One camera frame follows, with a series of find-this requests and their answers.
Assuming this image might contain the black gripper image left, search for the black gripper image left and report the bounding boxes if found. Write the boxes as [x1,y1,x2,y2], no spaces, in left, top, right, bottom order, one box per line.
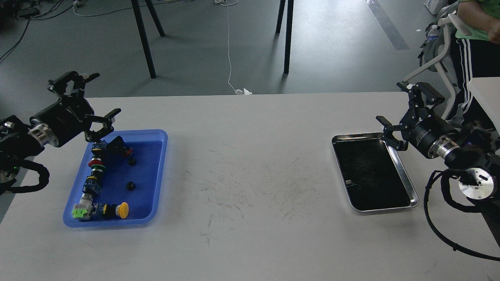
[33,71,122,148]

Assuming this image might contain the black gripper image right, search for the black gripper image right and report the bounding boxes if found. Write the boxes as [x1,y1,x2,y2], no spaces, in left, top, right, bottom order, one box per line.
[376,82,459,158]

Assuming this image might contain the silver metal tray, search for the silver metal tray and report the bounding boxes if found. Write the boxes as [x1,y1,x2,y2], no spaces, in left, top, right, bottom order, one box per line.
[332,133,419,213]

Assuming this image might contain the blue plastic tray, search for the blue plastic tray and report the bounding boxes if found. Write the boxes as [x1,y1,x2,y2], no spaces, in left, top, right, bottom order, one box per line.
[63,129,168,228]

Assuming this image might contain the red green push buttons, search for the red green push buttons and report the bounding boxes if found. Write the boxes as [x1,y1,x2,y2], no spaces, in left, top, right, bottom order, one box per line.
[87,157,107,173]

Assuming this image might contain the white office chair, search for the white office chair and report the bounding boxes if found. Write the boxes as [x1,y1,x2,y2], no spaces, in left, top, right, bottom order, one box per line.
[402,2,471,119]

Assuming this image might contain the black stand leg left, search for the black stand leg left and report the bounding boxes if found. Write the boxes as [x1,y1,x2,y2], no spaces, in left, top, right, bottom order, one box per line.
[131,0,166,79]

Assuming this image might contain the black stand leg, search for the black stand leg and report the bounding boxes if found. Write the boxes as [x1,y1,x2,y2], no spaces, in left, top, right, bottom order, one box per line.
[275,0,294,74]
[131,0,166,79]

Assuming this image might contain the plastic water bottle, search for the plastic water bottle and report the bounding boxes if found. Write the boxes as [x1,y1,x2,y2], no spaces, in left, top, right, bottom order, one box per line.
[426,25,440,42]

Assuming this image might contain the person in green shirt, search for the person in green shirt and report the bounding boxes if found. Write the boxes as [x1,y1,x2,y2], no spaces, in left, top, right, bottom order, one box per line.
[447,0,500,130]

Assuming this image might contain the yellow mushroom push button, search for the yellow mushroom push button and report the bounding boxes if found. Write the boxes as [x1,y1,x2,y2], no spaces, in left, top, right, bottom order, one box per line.
[102,202,130,219]

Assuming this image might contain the black stand leg right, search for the black stand leg right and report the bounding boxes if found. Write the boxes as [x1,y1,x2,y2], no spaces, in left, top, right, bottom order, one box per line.
[275,0,294,74]

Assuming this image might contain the black red switch part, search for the black red switch part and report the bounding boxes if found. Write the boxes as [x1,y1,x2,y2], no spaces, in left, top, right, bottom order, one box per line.
[106,135,133,158]

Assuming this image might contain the black cable image right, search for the black cable image right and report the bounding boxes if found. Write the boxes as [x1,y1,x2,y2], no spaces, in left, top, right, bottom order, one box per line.
[423,170,499,261]

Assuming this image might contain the black cable image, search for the black cable image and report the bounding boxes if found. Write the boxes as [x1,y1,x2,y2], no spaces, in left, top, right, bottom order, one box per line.
[0,160,50,194]
[423,170,499,261]

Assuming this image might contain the green terminal switch block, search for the green terminal switch block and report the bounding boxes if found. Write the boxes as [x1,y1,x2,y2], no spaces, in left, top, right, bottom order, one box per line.
[71,194,93,222]

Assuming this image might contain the black cable image left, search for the black cable image left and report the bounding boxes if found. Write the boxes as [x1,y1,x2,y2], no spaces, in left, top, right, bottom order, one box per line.
[0,160,50,194]

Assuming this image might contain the black floor cables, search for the black floor cables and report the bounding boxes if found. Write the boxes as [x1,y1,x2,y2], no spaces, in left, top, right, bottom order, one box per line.
[0,0,79,61]

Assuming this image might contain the white cable on floor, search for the white cable on floor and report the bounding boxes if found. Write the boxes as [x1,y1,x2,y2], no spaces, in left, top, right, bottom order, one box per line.
[214,0,252,95]

